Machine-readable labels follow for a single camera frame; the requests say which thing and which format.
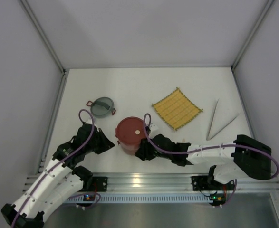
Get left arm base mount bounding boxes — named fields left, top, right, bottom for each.
left=80, top=176, right=108, bottom=192

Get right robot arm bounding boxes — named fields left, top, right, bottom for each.
left=135, top=134, right=271, bottom=184

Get grey lunch box lid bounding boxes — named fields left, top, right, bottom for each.
left=86, top=97, right=116, bottom=118

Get perforated cable duct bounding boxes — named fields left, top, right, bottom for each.
left=65, top=193, right=211, bottom=204

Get dark red lid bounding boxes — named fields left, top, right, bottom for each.
left=115, top=116, right=149, bottom=144

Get aluminium mounting rail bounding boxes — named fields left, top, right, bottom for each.
left=22, top=172, right=279, bottom=193

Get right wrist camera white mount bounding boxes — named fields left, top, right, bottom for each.
left=148, top=123, right=160, bottom=138

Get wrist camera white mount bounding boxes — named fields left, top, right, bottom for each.
left=148, top=123, right=160, bottom=138
left=83, top=119, right=96, bottom=126

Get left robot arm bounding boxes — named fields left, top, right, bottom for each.
left=1, top=123, right=115, bottom=228

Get bamboo woven mat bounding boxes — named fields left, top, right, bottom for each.
left=152, top=87, right=203, bottom=131

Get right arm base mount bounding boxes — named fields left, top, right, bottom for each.
left=191, top=175, right=235, bottom=191

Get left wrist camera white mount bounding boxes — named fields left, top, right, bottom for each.
left=83, top=119, right=96, bottom=126

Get metal tongs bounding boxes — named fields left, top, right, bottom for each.
left=205, top=99, right=240, bottom=141

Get pink lunch box tier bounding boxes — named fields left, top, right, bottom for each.
left=115, top=116, right=149, bottom=149

